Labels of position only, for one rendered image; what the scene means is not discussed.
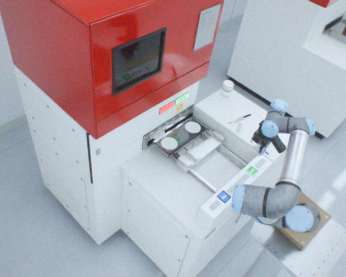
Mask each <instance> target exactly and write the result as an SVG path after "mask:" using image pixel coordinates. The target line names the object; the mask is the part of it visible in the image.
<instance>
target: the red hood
mask: <svg viewBox="0 0 346 277"><path fill-rule="evenodd" d="M224 1H225V0H0V13H1V17H2V21H3V26H4V29H5V34H6V37H7V41H8V45H9V49H10V53H11V56H12V61H13V64H14V65H15V66H16V67H17V68H18V69H19V70H20V71H21V72H22V73H24V74H25V75H26V76H27V77H28V78H29V79H30V80H31V81H32V82H33V83H34V84H35V85H37V86H38V87H39V88H40V89H41V90H42V91H43V92H44V93H45V94H46V95H47V96H48V97H50V98H51V99H52V100H53V101H54V102H55V103H56V104H57V105H58V106H59V107H60V108H61V109H62V110H64V111H65V112H67V114H68V115H69V116H70V117H72V118H73V119H74V120H75V121H76V122H77V123H78V124H79V125H81V126H82V128H83V129H85V130H86V131H87V132H88V133H89V134H90V135H91V136H92V137H94V138H95V139H96V140H97V139H98V138H100V137H102V136H104V135H105V134H108V133H109V132H111V131H113V130H115V129H116V128H118V127H119V126H121V125H123V124H124V123H126V122H128V121H130V120H131V119H134V118H135V117H137V116H139V115H141V114H142V113H143V112H146V111H147V110H149V109H151V108H153V107H154V106H156V105H158V104H160V103H161V102H163V101H164V100H166V99H168V98H170V97H172V96H173V95H175V94H177V93H179V92H181V91H183V90H184V89H185V88H187V87H188V86H191V85H192V84H194V83H196V82H198V81H200V80H201V79H203V78H205V77H206V76H207V73H208V70H209V65H210V60H211V56H212V52H213V48H214V43H215V39H216V34H217V29H218V25H219V21H220V16H221V12H222V7H223V4H224Z"/></svg>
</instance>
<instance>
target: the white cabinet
mask: <svg viewBox="0 0 346 277"><path fill-rule="evenodd" d="M283 161H284V159H283V160H282V161H281V162H280V163H279V164H278V165H277V167H276V168H275V169H274V170H272V171H271V172H270V173H269V174H267V175H266V177H265V178H264V180H263V181H262V182H261V183H259V184H258V185H257V186H263V187H270V188H272V186H273V185H274V184H275V182H276V180H277V178H278V176H279V174H280V173H281V171H282V167H283ZM251 218H252V217H251V216H249V215H246V214H242V213H237V212H233V211H232V210H231V211H230V212H229V214H228V215H227V216H225V218H223V220H222V221H220V222H219V223H218V224H217V225H216V226H215V227H214V228H213V229H212V230H211V232H210V233H208V234H207V235H206V236H205V237H204V238H203V239H202V240H200V239H199V238H198V237H197V236H196V235H194V234H193V233H192V232H191V231H190V230H189V229H188V228H187V227H186V226H185V225H184V224H183V223H181V222H180V221H179V220H178V219H177V218H176V217H175V216H174V215H173V214H172V213H171V212H169V211H168V210H167V209H166V208H165V207H164V206H163V205H162V204H161V203H160V202H159V201H158V200H156V199H155V198H154V197H153V196H152V195H151V194H150V193H149V192H148V191H147V190H146V189H145V188H144V187H142V186H141V185H140V184H139V183H138V182H137V181H136V180H135V179H134V178H133V177H132V176H131V175H130V174H128V173H127V172H126V171H125V170H124V169H123V168H122V194H121V228H122V230H123V231H124V233H125V234H126V235H127V236H128V237H129V238H131V239H132V240H133V241H134V242H135V243H136V245H137V246H138V247H139V248H140V249H141V250H142V251H143V252H144V253H145V254H146V255H147V256H148V257H149V258H150V259H151V260H152V261H153V262H154V264H155V265H157V266H158V267H159V268H160V269H161V270H162V272H163V273H164V274H165V275H166V276H167V277H195V276H197V275H198V274H199V273H200V271H201V270H202V269H203V268H204V267H205V266H206V265H207V264H208V263H209V262H210V261H211V260H212V259H213V257H214V256H215V255H216V254H217V253H218V252H219V251H220V250H221V249H223V247H224V246H225V245H226V244H227V243H228V242H229V240H230V239H232V238H233V237H234V235H235V234H236V233H238V232H239V230H240V229H241V228H242V227H243V226H244V225H245V223H246V222H248V221H249V220H250V219H251Z"/></svg>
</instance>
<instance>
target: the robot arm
mask: <svg viewBox="0 0 346 277"><path fill-rule="evenodd" d="M287 107H288V105H287V103H286V102H285V101H284V100H282V99H280V98H277V99H274V100H273V101H272V103H271V104H270V108H269V110H268V112H267V115H266V117H265V120H262V121H261V122H259V125H260V126H259V127H258V129H257V130H256V131H255V132H254V133H253V136H252V141H254V142H255V143H256V145H257V146H253V148H254V149H255V151H256V152H257V154H258V156H259V157H260V156H262V155H263V154H264V152H265V151H266V149H267V148H268V146H269V144H270V143H272V145H274V147H275V148H276V149H277V151H278V153H279V154H281V153H282V152H283V151H285V150H286V154H285V157H284V161H283V167H282V171H281V176H280V180H279V182H277V183H276V186H275V188H270V187H263V186H255V185H248V184H237V185H236V186H235V189H234V191H233V194H232V201H231V208H232V211H233V212H237V213H242V214H246V215H249V216H251V217H255V220H256V222H257V223H260V224H264V225H271V226H277V227H281V228H286V229H292V230H294V231H297V232H312V231H314V230H315V229H316V228H317V227H318V226H319V224H320V223H321V215H320V212H319V211H318V210H317V209H316V208H315V206H314V205H312V204H310V203H306V202H302V203H298V204H297V202H298V200H299V197H300V192H301V188H300V186H299V183H300V177H301V173H302V171H303V164H304V159H305V154H306V147H307V144H308V138H309V136H310V135H314V133H315V126H316V123H315V119H313V118H306V117H305V118H296V117H284V114H285V112H286V109H287ZM278 133H279V134H290V137H289V142H288V146H287V148H286V147H285V145H284V144H283V142H282V141H281V139H280V137H279V136H278Z"/></svg>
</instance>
